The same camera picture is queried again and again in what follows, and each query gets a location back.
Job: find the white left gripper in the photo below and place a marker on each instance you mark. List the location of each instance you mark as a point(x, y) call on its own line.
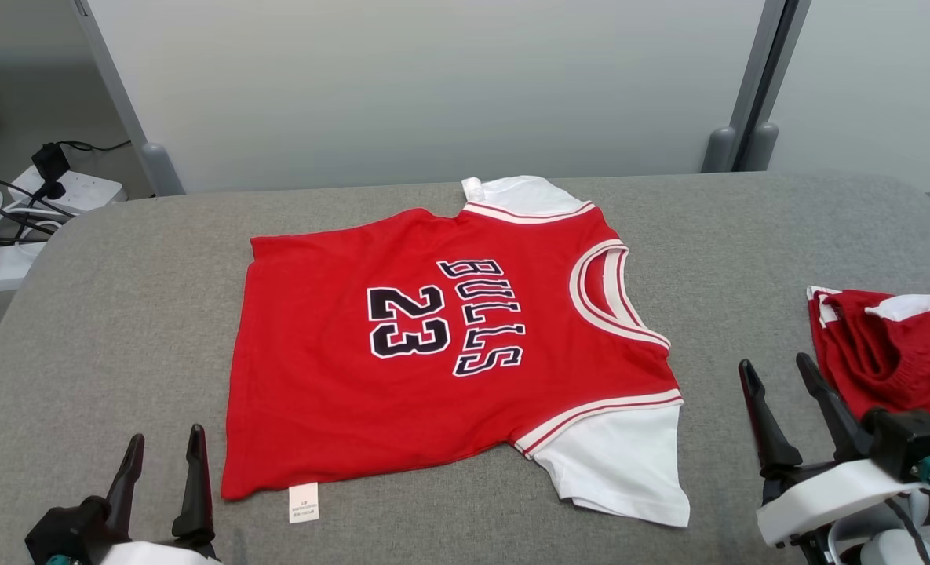
point(158, 555)

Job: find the red jersey with white sleeves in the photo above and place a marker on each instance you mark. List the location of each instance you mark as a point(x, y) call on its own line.
point(339, 408)

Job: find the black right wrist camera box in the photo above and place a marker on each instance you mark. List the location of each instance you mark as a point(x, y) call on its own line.
point(908, 443)

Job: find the white power strip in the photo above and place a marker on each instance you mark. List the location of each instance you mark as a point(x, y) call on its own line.
point(80, 192)
point(9, 271)

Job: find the red shorts with white stripes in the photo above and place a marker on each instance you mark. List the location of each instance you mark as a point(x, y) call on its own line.
point(904, 361)

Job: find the grey partition post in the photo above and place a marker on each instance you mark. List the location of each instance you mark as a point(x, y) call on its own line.
point(720, 151)
point(761, 149)
point(115, 86)

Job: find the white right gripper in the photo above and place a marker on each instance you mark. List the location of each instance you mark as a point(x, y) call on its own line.
point(833, 494)

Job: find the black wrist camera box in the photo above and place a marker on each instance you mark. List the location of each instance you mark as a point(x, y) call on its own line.
point(72, 530)
point(908, 443)

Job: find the black power adapter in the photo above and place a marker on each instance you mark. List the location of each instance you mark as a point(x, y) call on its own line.
point(50, 163)

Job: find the narrow white partition panel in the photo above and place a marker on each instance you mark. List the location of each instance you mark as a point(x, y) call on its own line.
point(880, 86)

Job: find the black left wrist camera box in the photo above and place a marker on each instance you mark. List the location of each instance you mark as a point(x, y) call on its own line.
point(72, 530)

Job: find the wide white partition panel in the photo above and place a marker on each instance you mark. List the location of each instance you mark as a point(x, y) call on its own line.
point(433, 86)

